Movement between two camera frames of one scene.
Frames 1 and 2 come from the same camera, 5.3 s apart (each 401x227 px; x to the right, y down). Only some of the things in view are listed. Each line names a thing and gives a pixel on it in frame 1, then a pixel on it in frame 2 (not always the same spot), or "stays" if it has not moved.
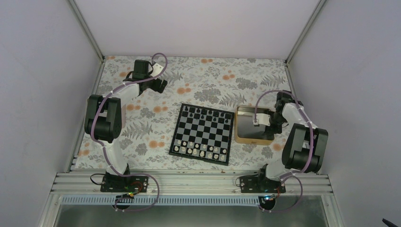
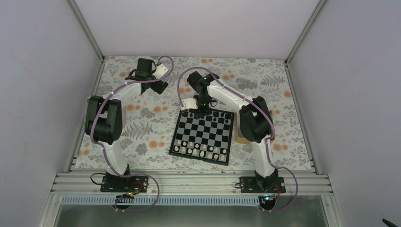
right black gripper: x=278 y=130 → x=204 y=112
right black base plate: x=259 y=184 stays
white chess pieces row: x=202 y=150 stays
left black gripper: x=156 y=87 stays
